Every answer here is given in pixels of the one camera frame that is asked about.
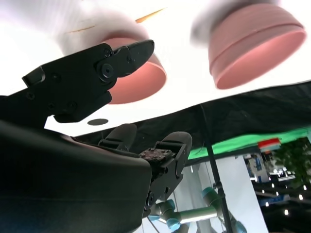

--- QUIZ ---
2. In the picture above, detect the red and blue box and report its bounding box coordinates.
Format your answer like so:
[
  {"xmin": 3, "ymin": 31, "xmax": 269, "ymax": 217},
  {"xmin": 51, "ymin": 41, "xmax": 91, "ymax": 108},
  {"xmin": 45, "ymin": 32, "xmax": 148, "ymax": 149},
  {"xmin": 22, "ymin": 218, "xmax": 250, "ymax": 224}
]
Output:
[{"xmin": 258, "ymin": 137, "xmax": 282, "ymax": 153}]

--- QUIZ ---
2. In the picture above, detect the black drape cloth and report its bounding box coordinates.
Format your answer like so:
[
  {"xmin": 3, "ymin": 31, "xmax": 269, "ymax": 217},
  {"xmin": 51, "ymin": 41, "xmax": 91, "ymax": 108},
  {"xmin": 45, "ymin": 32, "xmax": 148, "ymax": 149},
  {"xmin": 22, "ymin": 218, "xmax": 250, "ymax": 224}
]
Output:
[{"xmin": 75, "ymin": 80, "xmax": 311, "ymax": 161}]

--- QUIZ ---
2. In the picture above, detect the green table cloth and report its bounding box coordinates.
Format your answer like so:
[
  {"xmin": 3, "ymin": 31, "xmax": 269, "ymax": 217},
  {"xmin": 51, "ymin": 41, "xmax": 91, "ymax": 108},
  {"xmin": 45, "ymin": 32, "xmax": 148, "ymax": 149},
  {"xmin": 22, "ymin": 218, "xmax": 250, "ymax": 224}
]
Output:
[{"xmin": 188, "ymin": 126, "xmax": 311, "ymax": 161}]

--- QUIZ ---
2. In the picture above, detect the green leafy plant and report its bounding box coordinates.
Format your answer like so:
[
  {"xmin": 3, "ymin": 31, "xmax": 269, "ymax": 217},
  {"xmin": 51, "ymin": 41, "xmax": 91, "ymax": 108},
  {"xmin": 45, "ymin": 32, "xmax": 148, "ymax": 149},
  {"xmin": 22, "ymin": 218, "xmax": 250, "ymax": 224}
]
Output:
[{"xmin": 276, "ymin": 138, "xmax": 311, "ymax": 190}]

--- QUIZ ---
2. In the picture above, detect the grey blue-jointed robot arm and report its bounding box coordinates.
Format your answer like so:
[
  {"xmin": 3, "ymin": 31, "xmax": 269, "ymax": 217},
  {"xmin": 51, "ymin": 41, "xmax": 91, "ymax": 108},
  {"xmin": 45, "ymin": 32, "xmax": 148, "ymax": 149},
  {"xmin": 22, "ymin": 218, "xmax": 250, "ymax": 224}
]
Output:
[{"xmin": 149, "ymin": 186, "xmax": 246, "ymax": 233}]

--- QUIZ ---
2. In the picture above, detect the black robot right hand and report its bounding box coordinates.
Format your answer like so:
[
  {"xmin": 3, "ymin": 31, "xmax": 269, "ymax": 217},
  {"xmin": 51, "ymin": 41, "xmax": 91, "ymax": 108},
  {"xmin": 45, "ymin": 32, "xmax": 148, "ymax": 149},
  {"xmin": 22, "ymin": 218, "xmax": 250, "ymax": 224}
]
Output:
[{"xmin": 0, "ymin": 39, "xmax": 193, "ymax": 233}]

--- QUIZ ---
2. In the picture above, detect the black round table grommet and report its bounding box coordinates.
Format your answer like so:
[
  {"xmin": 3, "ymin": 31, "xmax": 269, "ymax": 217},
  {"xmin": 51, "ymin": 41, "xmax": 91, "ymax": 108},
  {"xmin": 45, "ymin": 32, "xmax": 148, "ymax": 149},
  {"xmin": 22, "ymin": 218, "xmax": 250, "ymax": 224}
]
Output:
[{"xmin": 87, "ymin": 118, "xmax": 109, "ymax": 126}]

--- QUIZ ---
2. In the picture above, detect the thin orange sliver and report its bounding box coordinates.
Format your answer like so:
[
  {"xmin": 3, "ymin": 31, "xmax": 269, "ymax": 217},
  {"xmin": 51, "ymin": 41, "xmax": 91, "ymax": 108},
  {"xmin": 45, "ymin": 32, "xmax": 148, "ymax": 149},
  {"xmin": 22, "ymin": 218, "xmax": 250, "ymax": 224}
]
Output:
[{"xmin": 135, "ymin": 8, "xmax": 167, "ymax": 24}]

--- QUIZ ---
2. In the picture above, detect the black stand pole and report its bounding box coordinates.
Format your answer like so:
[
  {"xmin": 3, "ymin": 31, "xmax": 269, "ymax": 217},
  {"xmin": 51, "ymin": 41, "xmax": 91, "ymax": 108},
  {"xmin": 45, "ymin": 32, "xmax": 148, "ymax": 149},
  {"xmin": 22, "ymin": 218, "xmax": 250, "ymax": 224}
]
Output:
[{"xmin": 199, "ymin": 104, "xmax": 234, "ymax": 233}]

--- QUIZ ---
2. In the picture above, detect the pink plastic bowl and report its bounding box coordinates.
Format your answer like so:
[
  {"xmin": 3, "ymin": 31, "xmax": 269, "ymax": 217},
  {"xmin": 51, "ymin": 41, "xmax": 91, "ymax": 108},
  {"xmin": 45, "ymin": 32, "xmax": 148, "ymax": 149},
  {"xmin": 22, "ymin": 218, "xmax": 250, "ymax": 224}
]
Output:
[
  {"xmin": 103, "ymin": 35, "xmax": 168, "ymax": 105},
  {"xmin": 208, "ymin": 0, "xmax": 305, "ymax": 64},
  {"xmin": 208, "ymin": 24, "xmax": 307, "ymax": 90}
]

